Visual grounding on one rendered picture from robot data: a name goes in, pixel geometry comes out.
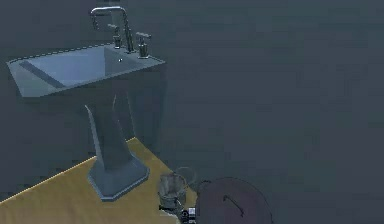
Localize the grey pedestal sink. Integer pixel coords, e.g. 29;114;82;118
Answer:
5;43;167;203

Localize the chrome tap handle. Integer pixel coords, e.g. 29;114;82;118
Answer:
134;31;152;60
107;23;123;50

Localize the chrome curved faucet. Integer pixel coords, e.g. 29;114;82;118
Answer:
89;5;136;54

